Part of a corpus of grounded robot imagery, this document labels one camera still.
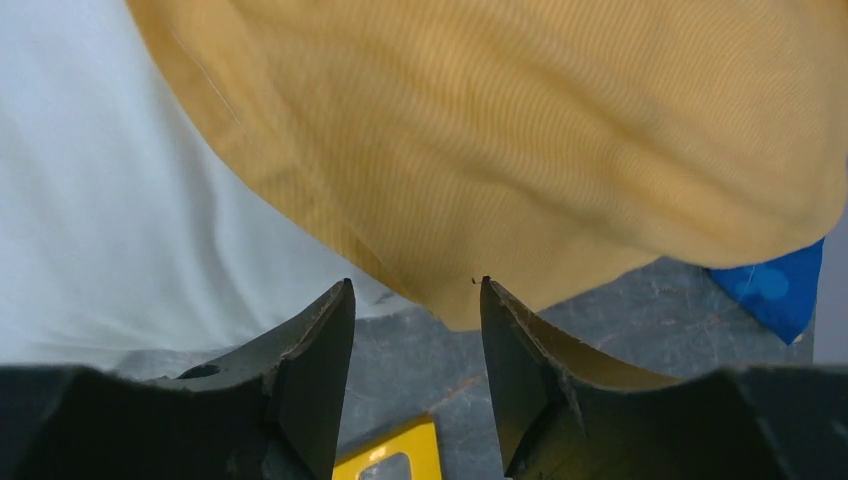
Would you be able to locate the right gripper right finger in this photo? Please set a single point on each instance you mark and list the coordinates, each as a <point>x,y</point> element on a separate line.
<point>565,410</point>

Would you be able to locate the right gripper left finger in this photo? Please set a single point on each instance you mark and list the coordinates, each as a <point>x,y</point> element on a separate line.
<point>270,409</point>

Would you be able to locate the blue yellow pillowcase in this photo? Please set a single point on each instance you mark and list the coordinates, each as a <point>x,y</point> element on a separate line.
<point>551,145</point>

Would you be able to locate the yellow plastic triangle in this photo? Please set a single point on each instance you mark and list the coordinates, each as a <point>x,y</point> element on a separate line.
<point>416,442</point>

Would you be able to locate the white pillow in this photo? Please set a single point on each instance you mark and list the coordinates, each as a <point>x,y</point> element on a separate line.
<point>122,232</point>

